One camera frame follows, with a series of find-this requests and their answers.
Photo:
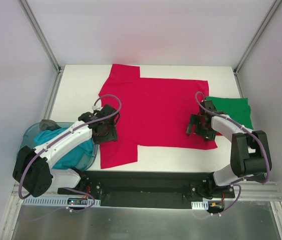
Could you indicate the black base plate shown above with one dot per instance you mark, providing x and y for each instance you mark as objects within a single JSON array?
[{"x": 160, "y": 190}]

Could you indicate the right aluminium frame post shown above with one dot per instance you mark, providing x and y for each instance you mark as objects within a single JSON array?
[{"x": 274, "y": 7}]

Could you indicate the aluminium frame post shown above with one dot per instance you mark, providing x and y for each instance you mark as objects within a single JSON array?
[
  {"x": 39, "y": 34},
  {"x": 274, "y": 7}
]

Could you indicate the grey cloth in basket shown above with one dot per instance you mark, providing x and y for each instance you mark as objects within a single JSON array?
[{"x": 47, "y": 124}]

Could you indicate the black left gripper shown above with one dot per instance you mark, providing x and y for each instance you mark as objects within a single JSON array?
[{"x": 110, "y": 132}]

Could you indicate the folded green t shirt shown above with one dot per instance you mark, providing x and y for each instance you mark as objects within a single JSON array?
[{"x": 237, "y": 108}]

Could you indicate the left aluminium frame post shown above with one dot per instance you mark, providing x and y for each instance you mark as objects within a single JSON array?
[{"x": 39, "y": 34}]

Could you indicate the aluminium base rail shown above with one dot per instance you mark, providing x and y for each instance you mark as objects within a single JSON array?
[{"x": 250, "y": 191}]

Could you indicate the right white cable duct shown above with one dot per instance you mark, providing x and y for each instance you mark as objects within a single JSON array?
[{"x": 199, "y": 205}]

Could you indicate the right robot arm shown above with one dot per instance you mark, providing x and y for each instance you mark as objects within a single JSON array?
[{"x": 249, "y": 153}]

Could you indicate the teal t shirt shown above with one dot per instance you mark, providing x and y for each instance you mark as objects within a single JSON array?
[{"x": 72, "y": 158}]

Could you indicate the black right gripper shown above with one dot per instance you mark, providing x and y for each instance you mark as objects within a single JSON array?
[{"x": 198, "y": 125}]

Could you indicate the translucent blue plastic basket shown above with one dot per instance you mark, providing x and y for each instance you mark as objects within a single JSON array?
[{"x": 28, "y": 140}]

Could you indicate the white cable duct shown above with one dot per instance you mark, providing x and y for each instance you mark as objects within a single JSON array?
[
  {"x": 199, "y": 205},
  {"x": 54, "y": 201}
]

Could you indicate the left white cable duct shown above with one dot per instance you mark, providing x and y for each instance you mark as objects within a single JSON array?
[{"x": 54, "y": 201}]

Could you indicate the magenta t shirt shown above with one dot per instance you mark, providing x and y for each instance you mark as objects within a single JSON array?
[{"x": 155, "y": 112}]

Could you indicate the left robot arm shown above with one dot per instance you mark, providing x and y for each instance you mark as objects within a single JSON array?
[{"x": 34, "y": 169}]

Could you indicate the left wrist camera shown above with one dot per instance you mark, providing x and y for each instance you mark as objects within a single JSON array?
[{"x": 94, "y": 107}]

